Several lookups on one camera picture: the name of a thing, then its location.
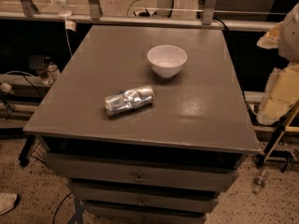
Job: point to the white shoe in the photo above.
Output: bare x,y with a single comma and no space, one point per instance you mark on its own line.
8,201

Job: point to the middle grey drawer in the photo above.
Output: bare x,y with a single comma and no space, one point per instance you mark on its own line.
166,198

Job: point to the grey drawer cabinet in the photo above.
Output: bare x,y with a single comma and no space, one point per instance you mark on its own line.
198,117

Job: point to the grey drawer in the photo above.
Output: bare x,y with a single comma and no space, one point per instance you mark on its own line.
144,214
166,198
140,173

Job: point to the white bowl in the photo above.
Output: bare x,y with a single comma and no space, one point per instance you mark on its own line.
167,60

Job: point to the bottom grey drawer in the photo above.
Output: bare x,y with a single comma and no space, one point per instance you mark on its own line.
144,214

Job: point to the white webcam on stand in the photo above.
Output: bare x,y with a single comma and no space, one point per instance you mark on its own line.
64,12

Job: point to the clear plastic bottle on floor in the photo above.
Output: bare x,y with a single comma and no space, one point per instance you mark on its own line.
260,180

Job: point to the crushed silver redbull can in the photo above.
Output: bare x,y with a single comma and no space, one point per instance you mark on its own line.
128,100

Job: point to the metal frame rail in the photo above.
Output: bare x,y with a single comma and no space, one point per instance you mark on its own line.
247,26

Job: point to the top grey drawer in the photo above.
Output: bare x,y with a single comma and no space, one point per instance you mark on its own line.
140,173

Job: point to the glass jar on shelf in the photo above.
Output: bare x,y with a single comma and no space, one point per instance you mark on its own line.
50,72

